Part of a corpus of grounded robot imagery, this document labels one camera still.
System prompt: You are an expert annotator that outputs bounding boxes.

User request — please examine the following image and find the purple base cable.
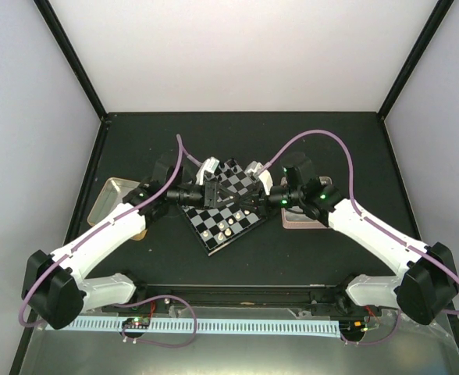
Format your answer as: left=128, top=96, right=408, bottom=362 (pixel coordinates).
left=119, top=295, right=197, bottom=348
left=338, top=312, right=402, bottom=348

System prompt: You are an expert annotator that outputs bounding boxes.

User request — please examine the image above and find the gold metal tin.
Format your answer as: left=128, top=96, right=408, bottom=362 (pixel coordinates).
left=87, top=177, right=139, bottom=227

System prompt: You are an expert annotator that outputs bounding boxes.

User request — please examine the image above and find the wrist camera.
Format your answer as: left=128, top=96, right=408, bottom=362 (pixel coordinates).
left=244, top=161, right=273, bottom=195
left=196, top=157, right=219, bottom=185

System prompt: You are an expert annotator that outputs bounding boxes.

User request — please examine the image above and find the right black frame post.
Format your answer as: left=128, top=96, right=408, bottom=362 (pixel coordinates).
left=377, top=0, right=454, bottom=120

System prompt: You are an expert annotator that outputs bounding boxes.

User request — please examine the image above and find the white slotted cable duct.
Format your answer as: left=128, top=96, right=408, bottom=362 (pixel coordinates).
left=65, top=316, right=340, bottom=338

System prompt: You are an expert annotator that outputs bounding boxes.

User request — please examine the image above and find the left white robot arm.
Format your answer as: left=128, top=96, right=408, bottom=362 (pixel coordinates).
left=18, top=159, right=240, bottom=329

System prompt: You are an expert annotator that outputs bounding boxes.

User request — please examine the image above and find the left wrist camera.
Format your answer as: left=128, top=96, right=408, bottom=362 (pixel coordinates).
left=196, top=157, right=219, bottom=185

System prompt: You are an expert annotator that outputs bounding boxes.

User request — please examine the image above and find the black mounting rail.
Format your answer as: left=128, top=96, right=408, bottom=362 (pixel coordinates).
left=127, top=284, right=382, bottom=319

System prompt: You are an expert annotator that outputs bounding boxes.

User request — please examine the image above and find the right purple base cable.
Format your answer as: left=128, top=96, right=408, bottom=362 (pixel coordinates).
left=338, top=312, right=402, bottom=348

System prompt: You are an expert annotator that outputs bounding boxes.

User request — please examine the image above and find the black and white chessboard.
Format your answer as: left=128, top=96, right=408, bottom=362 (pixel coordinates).
left=181, top=159, right=267, bottom=256

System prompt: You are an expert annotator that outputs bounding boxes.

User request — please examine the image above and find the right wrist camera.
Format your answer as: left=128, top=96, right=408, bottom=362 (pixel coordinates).
left=244, top=161, right=273, bottom=195

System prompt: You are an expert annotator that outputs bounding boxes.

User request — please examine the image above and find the black frame post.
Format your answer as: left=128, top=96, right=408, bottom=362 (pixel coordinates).
left=377, top=0, right=454, bottom=120
left=34, top=0, right=108, bottom=120

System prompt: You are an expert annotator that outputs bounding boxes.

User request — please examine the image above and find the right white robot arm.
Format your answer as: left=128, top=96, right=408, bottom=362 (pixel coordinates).
left=239, top=152, right=459, bottom=325

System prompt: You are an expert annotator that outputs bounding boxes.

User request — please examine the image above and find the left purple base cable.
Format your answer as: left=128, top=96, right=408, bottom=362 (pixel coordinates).
left=119, top=295, right=197, bottom=348

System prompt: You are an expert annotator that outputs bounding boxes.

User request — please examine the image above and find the pink tin with pieces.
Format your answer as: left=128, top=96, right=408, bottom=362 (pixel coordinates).
left=280, top=176, right=334, bottom=230

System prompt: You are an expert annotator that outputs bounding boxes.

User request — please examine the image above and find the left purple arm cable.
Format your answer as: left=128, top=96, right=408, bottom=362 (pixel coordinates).
left=19, top=134, right=205, bottom=327

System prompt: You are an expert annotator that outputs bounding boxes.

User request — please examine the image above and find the left black frame post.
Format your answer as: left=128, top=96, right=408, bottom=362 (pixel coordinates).
left=34, top=0, right=108, bottom=120

